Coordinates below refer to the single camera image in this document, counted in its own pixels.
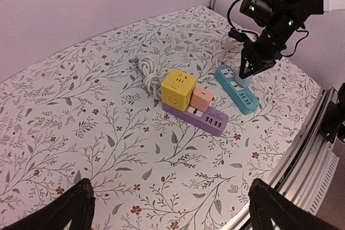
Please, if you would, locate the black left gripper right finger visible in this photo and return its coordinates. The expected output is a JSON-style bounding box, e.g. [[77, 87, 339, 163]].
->
[[249, 178, 338, 229]]

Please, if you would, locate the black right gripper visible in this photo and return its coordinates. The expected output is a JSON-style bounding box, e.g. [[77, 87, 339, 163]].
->
[[239, 34, 286, 79]]

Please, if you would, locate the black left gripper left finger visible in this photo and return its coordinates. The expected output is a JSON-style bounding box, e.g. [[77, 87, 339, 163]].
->
[[4, 178, 94, 230]]

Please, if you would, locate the blue plug adapter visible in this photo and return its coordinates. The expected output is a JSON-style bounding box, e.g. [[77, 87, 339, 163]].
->
[[234, 72, 252, 88]]

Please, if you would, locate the white teal strip cable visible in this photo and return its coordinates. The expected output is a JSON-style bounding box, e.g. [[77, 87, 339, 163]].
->
[[214, 36, 243, 69]]

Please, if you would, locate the teal power strip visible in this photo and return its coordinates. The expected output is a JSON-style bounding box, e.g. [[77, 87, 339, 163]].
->
[[214, 65, 259, 115]]

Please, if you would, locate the pink plug adapter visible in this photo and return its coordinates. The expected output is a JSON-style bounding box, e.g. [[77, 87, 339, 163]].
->
[[190, 87, 213, 112]]

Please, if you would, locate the purple power strip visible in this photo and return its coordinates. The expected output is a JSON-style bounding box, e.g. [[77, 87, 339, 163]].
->
[[162, 103, 229, 137]]

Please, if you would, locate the yellow cube socket adapter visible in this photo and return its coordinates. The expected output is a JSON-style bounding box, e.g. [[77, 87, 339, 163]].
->
[[161, 69, 197, 111]]

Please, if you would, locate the white purple strip cable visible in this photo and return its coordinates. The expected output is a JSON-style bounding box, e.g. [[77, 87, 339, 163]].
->
[[128, 54, 164, 100]]

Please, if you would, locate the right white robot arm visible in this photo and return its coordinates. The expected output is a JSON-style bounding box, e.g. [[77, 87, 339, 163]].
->
[[228, 0, 344, 79]]

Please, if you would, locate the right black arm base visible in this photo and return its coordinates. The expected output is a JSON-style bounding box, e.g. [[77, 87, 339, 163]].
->
[[319, 83, 344, 143]]

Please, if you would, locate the floral patterned table mat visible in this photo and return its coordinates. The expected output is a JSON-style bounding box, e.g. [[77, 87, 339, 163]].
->
[[1, 6, 320, 229]]

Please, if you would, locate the aluminium front rail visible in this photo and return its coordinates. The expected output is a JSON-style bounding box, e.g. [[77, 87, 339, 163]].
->
[[225, 90, 344, 229]]

